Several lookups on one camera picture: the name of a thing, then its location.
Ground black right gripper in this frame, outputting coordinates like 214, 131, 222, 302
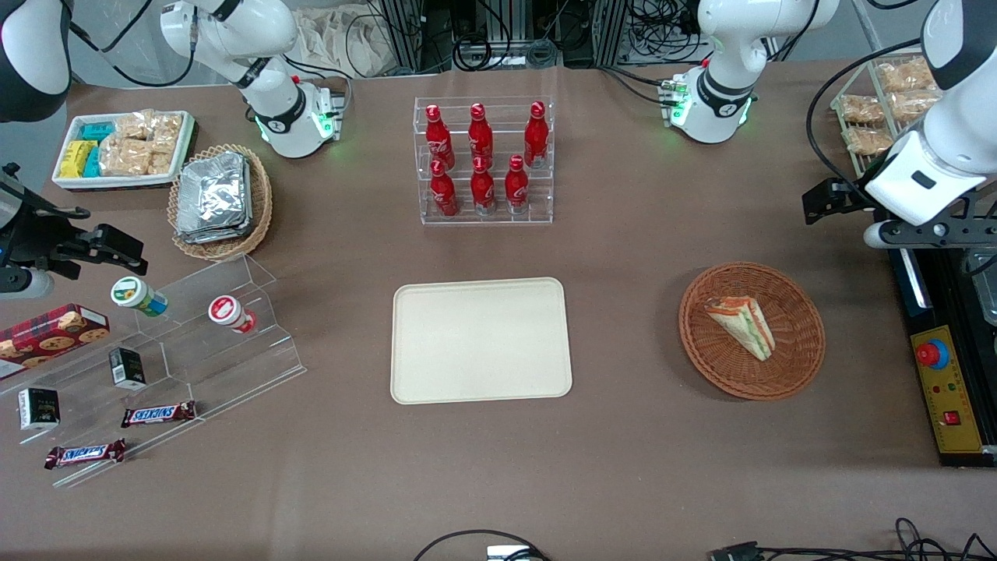
0, 164, 149, 281

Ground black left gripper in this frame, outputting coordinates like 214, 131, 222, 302
802, 178, 881, 227

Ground triangle sandwich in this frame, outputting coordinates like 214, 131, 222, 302
704, 295, 777, 362

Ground round brown wicker basket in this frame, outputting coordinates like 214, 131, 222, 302
678, 261, 827, 402

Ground oval light wicker basket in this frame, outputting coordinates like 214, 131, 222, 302
167, 143, 274, 262

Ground cream plastic tray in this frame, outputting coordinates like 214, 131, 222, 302
389, 277, 574, 406

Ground green lid yogurt cup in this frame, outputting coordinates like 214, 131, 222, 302
110, 276, 169, 318

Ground clear bag of fried snacks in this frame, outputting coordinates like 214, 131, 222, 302
843, 126, 894, 157
875, 58, 937, 94
839, 94, 886, 125
888, 89, 945, 125

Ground white rectangular snack bin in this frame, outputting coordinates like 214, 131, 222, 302
51, 110, 198, 192

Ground red tartan cookie box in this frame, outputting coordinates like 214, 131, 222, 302
0, 303, 111, 381

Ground yellow snack pack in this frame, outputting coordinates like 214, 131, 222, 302
58, 139, 99, 179

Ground silver foil packet stack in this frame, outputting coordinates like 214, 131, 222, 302
175, 152, 252, 245

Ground red lid yogurt cup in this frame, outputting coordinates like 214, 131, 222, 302
207, 295, 257, 335

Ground small black white carton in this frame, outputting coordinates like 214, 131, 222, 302
17, 386, 62, 432

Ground clear acrylic stepped shelf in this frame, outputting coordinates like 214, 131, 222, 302
0, 253, 308, 489

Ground snickers chocolate bar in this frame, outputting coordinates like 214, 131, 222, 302
120, 400, 198, 429
44, 438, 128, 471

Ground grey metal box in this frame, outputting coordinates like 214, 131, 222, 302
964, 248, 997, 326

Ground red emergency stop button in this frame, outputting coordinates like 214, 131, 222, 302
915, 339, 952, 372

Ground black yellow control box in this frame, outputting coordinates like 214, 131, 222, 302
886, 234, 997, 469

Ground red cola bottle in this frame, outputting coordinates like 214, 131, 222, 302
504, 153, 530, 212
425, 104, 456, 169
428, 159, 460, 218
467, 102, 495, 163
470, 155, 498, 216
523, 101, 550, 169

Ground beige cloth bag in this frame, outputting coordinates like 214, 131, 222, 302
290, 6, 400, 79

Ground clear acrylic bottle rack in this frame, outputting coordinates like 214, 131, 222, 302
413, 95, 556, 228

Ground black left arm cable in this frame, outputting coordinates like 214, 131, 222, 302
805, 37, 925, 205

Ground white wire basket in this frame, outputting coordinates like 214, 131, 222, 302
830, 51, 949, 180

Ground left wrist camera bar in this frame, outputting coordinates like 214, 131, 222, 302
863, 209, 997, 250

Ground black tangled cable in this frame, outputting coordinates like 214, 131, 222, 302
894, 517, 997, 561

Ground aluminium frame rails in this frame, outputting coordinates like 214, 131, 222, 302
377, 0, 633, 72

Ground black looped cable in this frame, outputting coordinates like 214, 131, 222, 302
411, 529, 551, 561

